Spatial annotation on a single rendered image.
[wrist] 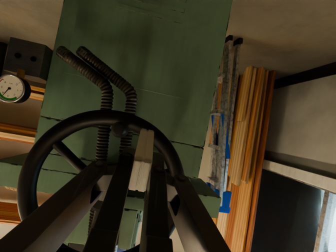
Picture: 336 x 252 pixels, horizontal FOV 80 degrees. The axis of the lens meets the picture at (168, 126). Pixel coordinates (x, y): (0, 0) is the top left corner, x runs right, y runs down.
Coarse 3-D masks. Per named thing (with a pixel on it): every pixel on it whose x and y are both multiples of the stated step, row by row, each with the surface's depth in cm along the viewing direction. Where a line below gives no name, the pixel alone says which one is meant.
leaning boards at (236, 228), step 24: (264, 72) 176; (240, 96) 197; (264, 96) 177; (240, 120) 175; (264, 120) 176; (240, 144) 179; (264, 144) 172; (240, 168) 175; (240, 192) 190; (240, 216) 185; (240, 240) 180
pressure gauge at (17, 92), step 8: (24, 72) 47; (0, 80) 44; (8, 80) 44; (16, 80) 45; (24, 80) 46; (0, 88) 44; (16, 88) 45; (24, 88) 45; (0, 96) 44; (8, 96) 44; (16, 96) 45; (24, 96) 46
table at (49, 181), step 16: (0, 160) 51; (16, 160) 54; (0, 176) 50; (16, 176) 51; (48, 176) 51; (64, 176) 52; (48, 192) 52; (128, 192) 46; (144, 192) 48; (208, 192) 60; (128, 208) 45; (208, 208) 56
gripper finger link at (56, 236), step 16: (96, 160) 15; (80, 176) 13; (96, 176) 13; (64, 192) 11; (80, 192) 12; (96, 192) 15; (48, 208) 10; (64, 208) 10; (80, 208) 12; (32, 224) 9; (48, 224) 9; (64, 224) 11; (0, 240) 8; (16, 240) 8; (32, 240) 9; (48, 240) 10; (64, 240) 11
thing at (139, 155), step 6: (144, 132) 21; (138, 138) 20; (144, 138) 20; (138, 144) 18; (144, 144) 19; (138, 150) 17; (138, 156) 16; (138, 162) 16; (132, 168) 16; (138, 168) 16; (132, 174) 16; (138, 174) 16; (132, 180) 17; (138, 180) 17; (132, 186) 17
